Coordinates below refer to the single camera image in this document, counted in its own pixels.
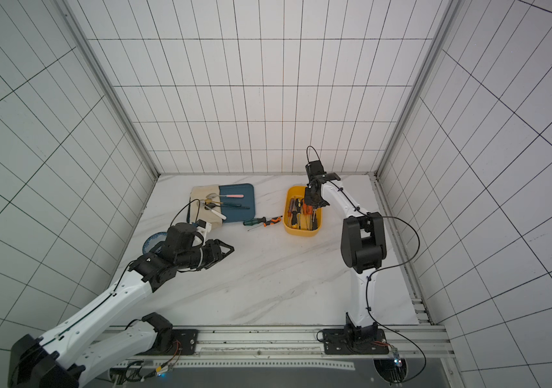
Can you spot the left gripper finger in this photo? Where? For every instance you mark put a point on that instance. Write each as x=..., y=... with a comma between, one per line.
x=220, y=257
x=222, y=244

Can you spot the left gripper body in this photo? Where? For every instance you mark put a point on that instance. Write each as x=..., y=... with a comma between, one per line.
x=209, y=253

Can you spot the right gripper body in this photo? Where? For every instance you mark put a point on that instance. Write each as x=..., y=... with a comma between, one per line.
x=312, y=194

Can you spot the small black yellow screwdriver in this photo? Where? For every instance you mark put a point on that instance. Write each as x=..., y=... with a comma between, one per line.
x=298, y=211

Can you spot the long black yellow screwdriver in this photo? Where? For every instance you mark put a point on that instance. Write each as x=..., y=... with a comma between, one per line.
x=293, y=218

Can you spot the black yellow dotted screwdriver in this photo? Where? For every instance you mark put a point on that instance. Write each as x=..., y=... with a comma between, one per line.
x=313, y=220

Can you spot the purple red screwdriver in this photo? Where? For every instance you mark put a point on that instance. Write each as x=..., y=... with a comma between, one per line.
x=290, y=208

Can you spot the green black screwdriver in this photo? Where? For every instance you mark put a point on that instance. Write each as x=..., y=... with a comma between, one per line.
x=255, y=221

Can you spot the small orange screwdriver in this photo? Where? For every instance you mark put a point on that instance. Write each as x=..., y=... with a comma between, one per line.
x=270, y=221

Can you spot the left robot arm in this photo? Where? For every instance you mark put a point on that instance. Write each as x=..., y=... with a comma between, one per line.
x=71, y=355

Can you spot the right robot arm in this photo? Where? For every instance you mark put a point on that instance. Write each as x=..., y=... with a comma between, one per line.
x=363, y=249

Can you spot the yellow storage box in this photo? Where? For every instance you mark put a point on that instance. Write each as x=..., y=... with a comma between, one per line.
x=298, y=192

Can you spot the teal placemat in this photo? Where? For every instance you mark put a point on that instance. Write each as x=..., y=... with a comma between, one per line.
x=239, y=202

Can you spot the beige cloth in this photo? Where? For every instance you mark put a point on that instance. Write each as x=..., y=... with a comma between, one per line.
x=197, y=212

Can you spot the blue patterned plate far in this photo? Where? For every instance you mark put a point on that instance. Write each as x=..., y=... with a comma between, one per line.
x=152, y=241

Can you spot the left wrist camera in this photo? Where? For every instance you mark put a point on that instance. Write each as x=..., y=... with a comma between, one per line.
x=203, y=228

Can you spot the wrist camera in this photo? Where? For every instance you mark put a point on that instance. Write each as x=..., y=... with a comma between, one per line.
x=203, y=228
x=314, y=169

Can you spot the white handled spoon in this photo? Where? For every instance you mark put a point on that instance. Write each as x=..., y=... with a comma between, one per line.
x=215, y=212

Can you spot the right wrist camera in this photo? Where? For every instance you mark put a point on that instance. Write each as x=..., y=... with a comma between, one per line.
x=314, y=169

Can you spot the dark handled spoon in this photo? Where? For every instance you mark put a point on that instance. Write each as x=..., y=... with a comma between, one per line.
x=216, y=204

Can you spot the pink handled spoon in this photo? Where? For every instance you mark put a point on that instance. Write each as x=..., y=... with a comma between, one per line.
x=214, y=196

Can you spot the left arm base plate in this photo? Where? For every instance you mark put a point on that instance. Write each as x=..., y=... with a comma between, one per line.
x=177, y=341

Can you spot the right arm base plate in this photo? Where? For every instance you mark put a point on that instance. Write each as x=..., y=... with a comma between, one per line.
x=337, y=342

